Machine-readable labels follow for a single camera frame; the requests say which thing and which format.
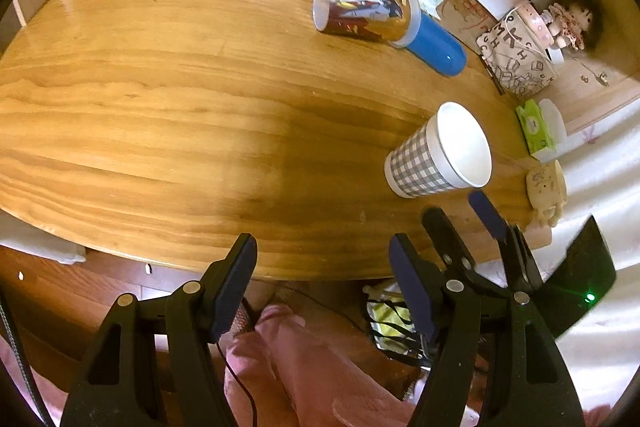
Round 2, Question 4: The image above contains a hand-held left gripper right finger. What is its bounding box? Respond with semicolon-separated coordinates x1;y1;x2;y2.
389;234;587;427

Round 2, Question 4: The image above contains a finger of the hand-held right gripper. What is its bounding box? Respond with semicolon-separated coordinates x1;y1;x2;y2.
421;207;512;304
467;190;544;297

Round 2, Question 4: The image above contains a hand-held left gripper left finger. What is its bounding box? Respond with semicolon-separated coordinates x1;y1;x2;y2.
60;233;259;427

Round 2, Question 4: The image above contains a grey checked paper cup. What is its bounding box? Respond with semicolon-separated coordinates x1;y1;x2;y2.
384;101;493;198

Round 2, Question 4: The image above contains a blue cup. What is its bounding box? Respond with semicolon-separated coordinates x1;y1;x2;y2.
404;9;468;78

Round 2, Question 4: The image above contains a cartoon printed cup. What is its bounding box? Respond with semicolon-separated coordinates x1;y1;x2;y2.
313;0;422;46

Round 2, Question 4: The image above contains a black and yellow bag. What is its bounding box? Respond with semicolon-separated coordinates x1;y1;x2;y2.
362;278;442;364

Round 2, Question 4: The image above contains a cream plush toy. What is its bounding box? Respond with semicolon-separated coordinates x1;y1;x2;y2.
525;159;569;228

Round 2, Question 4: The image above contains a white bedsheet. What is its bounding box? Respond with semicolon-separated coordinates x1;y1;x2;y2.
487;127;640;413

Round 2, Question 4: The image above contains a green wet wipes packet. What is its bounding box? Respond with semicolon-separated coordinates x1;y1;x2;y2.
515;100;557;161

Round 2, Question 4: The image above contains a white plastic container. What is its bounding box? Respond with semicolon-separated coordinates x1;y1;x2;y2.
539;98;569;154

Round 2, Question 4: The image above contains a person's pink trouser leg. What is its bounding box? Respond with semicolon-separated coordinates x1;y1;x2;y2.
222;304;621;427

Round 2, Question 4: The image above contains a white patterned fabric bag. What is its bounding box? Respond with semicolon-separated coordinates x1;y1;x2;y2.
476;7;560;100

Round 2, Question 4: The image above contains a light wooden board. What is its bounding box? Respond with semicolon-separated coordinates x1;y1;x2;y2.
538;57;640;136

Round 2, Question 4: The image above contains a pink round box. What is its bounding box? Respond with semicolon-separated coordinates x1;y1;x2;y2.
504;0;557;48

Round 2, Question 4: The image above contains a white cushion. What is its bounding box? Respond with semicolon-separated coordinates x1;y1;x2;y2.
0;211;87;264

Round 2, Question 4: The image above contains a paper with red drawing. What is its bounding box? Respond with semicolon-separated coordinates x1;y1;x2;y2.
436;0;497;38

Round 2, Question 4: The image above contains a rag doll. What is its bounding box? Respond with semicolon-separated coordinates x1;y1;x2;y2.
542;0;604;54

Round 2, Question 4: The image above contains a thin black cable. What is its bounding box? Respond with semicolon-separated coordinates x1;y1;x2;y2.
218;341;258;427

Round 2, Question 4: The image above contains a braided grey cable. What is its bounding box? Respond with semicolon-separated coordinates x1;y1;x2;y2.
0;284;51;427

